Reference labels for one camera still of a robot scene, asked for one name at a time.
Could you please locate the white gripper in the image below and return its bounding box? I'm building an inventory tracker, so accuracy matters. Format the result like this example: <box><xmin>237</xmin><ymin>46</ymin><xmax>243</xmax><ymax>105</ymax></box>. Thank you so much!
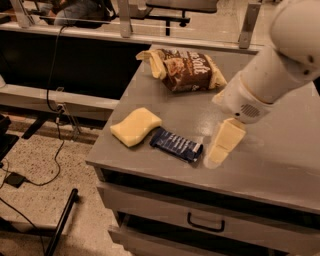
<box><xmin>208</xmin><ymin>72</ymin><xmax>272</xmax><ymax>164</ymax></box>

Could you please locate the blue rxbar blueberry wrapper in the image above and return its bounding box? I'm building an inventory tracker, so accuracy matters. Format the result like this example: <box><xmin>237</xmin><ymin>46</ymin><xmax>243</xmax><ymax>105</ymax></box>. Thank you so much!
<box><xmin>149</xmin><ymin>127</ymin><xmax>203</xmax><ymax>163</ymax></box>

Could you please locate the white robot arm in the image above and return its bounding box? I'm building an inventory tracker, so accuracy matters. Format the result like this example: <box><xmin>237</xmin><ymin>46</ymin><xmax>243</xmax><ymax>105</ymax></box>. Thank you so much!
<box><xmin>205</xmin><ymin>0</ymin><xmax>320</xmax><ymax>168</ymax></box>

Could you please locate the yellow sponge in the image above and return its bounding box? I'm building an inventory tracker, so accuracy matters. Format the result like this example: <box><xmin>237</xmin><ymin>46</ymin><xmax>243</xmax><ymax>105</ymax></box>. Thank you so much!
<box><xmin>110</xmin><ymin>107</ymin><xmax>162</xmax><ymax>147</ymax></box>

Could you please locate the brown chip bag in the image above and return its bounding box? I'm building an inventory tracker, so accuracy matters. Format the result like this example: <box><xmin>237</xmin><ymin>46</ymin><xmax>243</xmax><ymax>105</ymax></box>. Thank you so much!
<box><xmin>136</xmin><ymin>49</ymin><xmax>227</xmax><ymax>92</ymax></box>

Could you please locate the grey cabinet drawer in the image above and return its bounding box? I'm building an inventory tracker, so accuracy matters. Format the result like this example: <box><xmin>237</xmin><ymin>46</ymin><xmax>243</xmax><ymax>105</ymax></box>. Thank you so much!
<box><xmin>97</xmin><ymin>183</ymin><xmax>320</xmax><ymax>256</ymax></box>

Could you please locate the black chair leg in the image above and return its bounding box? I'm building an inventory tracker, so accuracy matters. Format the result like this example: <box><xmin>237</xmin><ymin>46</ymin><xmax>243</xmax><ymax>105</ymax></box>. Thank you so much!
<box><xmin>45</xmin><ymin>188</ymin><xmax>79</xmax><ymax>256</ymax></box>

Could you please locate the seated person in jeans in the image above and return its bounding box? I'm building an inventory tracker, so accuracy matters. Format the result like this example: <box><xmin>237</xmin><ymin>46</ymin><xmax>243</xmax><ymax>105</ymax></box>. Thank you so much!
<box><xmin>41</xmin><ymin>0</ymin><xmax>116</xmax><ymax>28</ymax></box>

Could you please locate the black power adapter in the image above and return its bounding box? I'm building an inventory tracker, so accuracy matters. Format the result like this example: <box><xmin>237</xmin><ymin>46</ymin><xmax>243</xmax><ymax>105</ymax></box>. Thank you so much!
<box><xmin>5</xmin><ymin>172</ymin><xmax>26</xmax><ymax>188</ymax></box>

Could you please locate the black drawer handle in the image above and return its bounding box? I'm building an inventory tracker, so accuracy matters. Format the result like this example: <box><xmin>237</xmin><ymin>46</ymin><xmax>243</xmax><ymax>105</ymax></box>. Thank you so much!
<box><xmin>187</xmin><ymin>212</ymin><xmax>225</xmax><ymax>233</ymax></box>

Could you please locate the metal railing post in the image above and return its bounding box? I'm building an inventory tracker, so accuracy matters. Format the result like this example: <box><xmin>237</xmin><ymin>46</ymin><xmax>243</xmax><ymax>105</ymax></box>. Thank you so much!
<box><xmin>10</xmin><ymin>0</ymin><xmax>34</xmax><ymax>28</ymax></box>
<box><xmin>238</xmin><ymin>2</ymin><xmax>261</xmax><ymax>49</ymax></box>
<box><xmin>117</xmin><ymin>0</ymin><xmax>132</xmax><ymax>38</ymax></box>

